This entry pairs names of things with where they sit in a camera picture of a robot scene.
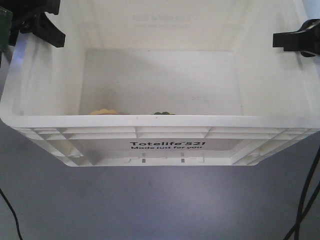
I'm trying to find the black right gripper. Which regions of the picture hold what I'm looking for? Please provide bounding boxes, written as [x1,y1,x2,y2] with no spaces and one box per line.
[272,19,320,57]

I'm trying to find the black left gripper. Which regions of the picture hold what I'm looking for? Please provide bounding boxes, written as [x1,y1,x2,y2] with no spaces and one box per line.
[8,0,66,48]

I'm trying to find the pink plush ball toy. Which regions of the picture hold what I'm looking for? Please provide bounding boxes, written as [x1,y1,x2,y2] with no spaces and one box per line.
[89,108,119,116]

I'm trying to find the white plastic tote box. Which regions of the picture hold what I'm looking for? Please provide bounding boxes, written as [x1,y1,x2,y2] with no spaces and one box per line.
[0,0,320,167]

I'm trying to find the cream plush ball toy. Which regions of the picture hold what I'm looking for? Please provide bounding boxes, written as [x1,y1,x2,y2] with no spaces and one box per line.
[153,111,175,115]

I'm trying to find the green circuit board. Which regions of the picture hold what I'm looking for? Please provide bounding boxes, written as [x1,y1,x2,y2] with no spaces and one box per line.
[0,7,13,53]

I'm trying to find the black cable left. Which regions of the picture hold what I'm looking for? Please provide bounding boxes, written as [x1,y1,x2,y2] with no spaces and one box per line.
[0,188,22,240]

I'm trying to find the black cable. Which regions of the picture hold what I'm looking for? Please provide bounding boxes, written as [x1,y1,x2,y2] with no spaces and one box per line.
[0,188,22,240]
[283,147,320,240]

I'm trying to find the black cable right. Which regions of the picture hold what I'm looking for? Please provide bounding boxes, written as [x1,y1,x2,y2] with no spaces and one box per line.
[283,147,320,240]

